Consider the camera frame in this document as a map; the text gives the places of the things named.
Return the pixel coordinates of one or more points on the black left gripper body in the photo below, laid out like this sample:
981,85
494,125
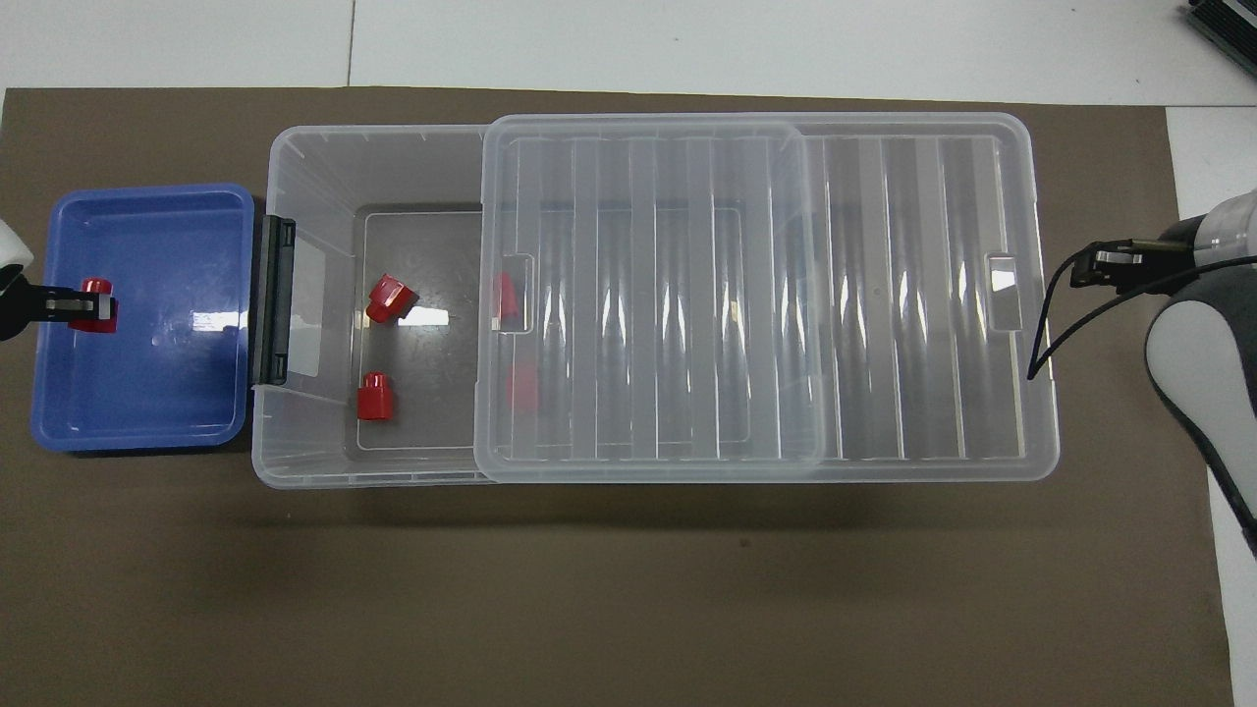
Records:
20,309

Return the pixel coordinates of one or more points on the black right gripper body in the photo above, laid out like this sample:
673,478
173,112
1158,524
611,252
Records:
1183,245

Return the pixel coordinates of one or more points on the red block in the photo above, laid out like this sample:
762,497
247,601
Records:
374,397
521,386
390,298
95,286
505,298

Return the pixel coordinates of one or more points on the clear plastic box lid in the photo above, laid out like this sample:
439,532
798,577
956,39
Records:
884,295

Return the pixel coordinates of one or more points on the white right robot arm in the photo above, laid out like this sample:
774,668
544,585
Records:
1208,373

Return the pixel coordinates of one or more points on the blue plastic tray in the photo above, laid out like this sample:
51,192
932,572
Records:
147,393

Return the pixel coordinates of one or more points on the dark ribbed box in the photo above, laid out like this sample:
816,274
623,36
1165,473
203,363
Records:
1228,29

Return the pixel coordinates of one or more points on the clear plastic storage box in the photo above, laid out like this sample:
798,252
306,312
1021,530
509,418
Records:
314,167

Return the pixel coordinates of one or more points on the brown table mat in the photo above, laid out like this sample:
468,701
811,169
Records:
589,589

